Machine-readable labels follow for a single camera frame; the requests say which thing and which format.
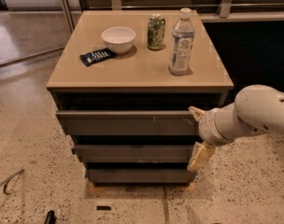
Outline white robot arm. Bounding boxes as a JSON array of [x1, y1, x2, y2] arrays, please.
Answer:
[[187, 85, 284, 172]]

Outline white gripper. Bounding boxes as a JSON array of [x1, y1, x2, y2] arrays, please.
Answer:
[[187, 106, 236, 172]]

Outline grey three-drawer cabinet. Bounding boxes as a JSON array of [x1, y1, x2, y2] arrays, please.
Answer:
[[46, 9, 234, 187]]

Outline grey top drawer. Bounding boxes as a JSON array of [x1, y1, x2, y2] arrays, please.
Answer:
[[56, 110, 200, 136]]

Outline dark blue snack packet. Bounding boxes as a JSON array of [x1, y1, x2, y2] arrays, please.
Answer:
[[79, 49, 116, 66]]

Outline black object on floor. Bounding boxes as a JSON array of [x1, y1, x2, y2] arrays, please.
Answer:
[[44, 210, 56, 224]]

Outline grey bottom drawer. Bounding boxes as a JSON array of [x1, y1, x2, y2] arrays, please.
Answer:
[[86, 169, 196, 184]]

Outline metal rod on floor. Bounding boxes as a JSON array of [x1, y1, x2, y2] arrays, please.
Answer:
[[0, 169, 23, 194]]

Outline white ceramic bowl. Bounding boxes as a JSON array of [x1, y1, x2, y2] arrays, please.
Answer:
[[102, 26, 135, 54]]

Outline green drink can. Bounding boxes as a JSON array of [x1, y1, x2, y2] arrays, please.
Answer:
[[148, 14, 165, 50]]

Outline grey middle drawer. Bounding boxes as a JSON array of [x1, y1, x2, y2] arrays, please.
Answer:
[[73, 145, 193, 163]]

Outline grey drawer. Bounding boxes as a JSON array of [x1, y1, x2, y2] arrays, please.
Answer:
[[86, 169, 196, 184], [73, 145, 193, 163], [56, 110, 200, 136]]

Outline clear plastic water bottle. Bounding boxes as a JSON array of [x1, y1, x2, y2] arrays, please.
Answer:
[[168, 7, 195, 76]]

